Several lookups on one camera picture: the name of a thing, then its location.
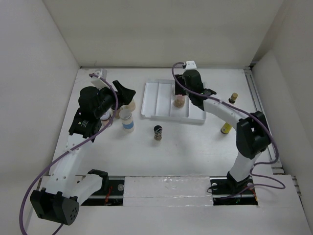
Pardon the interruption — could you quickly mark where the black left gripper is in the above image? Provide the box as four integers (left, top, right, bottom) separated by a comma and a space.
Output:
94, 80, 134, 118

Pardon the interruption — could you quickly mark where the pink lid spice jar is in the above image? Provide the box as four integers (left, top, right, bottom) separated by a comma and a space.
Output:
174, 94, 185, 108

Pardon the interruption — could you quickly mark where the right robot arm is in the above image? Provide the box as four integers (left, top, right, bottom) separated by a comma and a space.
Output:
173, 69, 274, 197

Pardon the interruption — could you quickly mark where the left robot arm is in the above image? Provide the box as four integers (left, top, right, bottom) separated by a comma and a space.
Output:
30, 80, 136, 225

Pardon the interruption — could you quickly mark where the yellow-green lid spice jar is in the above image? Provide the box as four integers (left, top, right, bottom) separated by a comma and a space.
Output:
123, 99, 136, 112

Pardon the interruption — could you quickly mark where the blue label white bottle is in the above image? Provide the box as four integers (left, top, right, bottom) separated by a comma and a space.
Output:
119, 109, 134, 133

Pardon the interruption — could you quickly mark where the black dome lid jar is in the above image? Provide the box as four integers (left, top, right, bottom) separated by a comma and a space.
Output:
111, 106, 123, 119

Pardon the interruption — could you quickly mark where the white divided organizer tray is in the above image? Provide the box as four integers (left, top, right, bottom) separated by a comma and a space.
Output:
141, 79, 206, 124

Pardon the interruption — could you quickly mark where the red label spice jar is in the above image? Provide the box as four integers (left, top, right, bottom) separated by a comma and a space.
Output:
100, 111, 113, 127

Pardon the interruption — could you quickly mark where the small dark pepper bottle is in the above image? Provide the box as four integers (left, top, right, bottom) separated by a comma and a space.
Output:
154, 125, 163, 141

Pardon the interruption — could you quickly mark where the yellow bottle far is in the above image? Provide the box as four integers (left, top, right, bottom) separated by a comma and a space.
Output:
228, 93, 238, 104

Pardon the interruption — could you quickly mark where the yellow bottle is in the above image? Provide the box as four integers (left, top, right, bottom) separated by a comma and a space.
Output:
228, 93, 238, 104
220, 123, 232, 134

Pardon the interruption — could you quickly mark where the yellow bottle near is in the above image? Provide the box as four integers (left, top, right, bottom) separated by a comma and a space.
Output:
220, 123, 232, 134

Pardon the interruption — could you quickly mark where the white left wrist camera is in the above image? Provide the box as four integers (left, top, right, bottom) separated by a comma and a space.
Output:
89, 69, 107, 90

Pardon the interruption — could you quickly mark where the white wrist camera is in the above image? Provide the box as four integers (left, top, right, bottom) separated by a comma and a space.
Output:
182, 61, 197, 70
89, 69, 107, 90

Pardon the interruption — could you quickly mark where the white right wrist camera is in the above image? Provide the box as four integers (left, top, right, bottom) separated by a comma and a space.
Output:
182, 61, 197, 70

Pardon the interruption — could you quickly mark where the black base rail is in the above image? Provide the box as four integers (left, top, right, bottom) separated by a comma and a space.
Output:
83, 176, 258, 207

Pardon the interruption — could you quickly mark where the aluminium side rail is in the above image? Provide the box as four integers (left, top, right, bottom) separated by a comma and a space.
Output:
243, 66, 302, 196

